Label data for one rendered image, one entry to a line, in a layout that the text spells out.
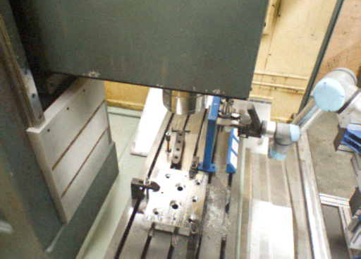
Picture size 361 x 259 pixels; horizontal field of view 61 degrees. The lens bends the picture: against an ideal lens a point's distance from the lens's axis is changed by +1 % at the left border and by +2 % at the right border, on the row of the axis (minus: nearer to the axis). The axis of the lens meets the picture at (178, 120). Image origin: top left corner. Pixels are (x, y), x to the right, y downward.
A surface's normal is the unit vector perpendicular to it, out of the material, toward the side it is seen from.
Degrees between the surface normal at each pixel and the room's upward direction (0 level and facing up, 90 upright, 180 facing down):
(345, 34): 90
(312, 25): 90
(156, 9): 90
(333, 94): 88
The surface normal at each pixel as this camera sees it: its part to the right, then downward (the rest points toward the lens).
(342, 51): -0.24, 0.59
